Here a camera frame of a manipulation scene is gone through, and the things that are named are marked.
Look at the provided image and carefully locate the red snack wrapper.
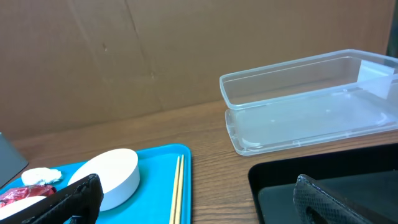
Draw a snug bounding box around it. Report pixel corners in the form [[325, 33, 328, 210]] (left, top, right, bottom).
[[1, 185, 57, 208]]

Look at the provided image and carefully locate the teal plastic serving tray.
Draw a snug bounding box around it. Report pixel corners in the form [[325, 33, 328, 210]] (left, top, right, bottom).
[[0, 143, 193, 224]]

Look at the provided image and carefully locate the large white dirty plate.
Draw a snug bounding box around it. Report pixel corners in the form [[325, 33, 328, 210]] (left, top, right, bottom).
[[0, 196, 46, 220]]

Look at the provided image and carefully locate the crumpled white napkin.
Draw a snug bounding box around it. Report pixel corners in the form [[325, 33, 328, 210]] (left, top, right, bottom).
[[21, 167, 63, 185]]

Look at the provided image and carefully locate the grey plastic dish rack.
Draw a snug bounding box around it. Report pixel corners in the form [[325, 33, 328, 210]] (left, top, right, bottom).
[[0, 133, 29, 187]]

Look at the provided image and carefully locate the right wooden chopstick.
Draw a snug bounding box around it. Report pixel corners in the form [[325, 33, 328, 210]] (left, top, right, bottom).
[[174, 155, 185, 224]]

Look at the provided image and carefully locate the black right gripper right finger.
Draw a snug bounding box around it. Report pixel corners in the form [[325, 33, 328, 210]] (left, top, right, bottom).
[[293, 174, 397, 224]]

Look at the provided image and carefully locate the clear plastic bin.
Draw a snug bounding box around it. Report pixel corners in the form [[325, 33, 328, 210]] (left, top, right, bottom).
[[220, 49, 397, 156]]

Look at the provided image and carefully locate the black plastic tray bin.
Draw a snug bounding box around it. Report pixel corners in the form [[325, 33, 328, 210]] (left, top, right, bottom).
[[248, 144, 397, 223]]

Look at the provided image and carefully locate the left wooden chopstick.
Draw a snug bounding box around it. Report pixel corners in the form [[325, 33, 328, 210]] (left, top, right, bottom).
[[169, 156, 180, 224]]

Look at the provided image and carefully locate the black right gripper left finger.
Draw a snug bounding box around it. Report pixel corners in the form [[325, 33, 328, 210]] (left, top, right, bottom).
[[1, 174, 104, 224]]

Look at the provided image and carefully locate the white pink bowl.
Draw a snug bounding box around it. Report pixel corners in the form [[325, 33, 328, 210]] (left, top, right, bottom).
[[68, 148, 140, 212]]

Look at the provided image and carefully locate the wooden chopstick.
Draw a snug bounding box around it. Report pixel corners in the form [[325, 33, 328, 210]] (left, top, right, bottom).
[[169, 156, 180, 224], [174, 155, 185, 224]]

